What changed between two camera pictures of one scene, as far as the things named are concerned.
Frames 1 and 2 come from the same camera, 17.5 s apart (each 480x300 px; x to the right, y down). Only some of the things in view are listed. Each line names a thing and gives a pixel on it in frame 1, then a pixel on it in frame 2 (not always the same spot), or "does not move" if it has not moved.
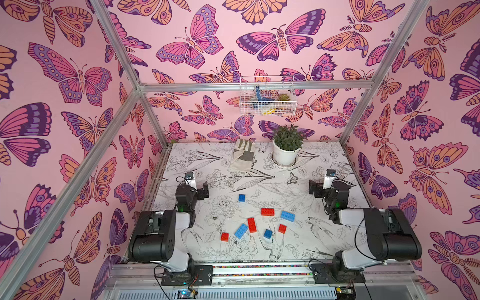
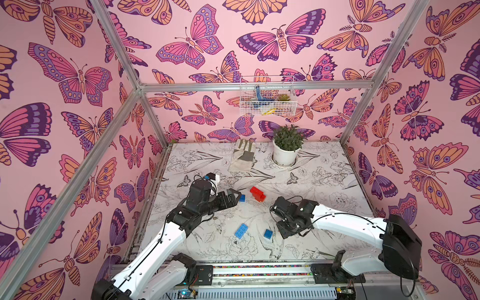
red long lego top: [268, 212] → [257, 194]
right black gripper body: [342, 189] → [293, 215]
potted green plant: [287, 144] does not move
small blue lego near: [268, 234] does not move
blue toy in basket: [259, 105] does not move
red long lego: [252, 225] → [258, 195]
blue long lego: [241, 230] does not move
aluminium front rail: [380, 275] does not move
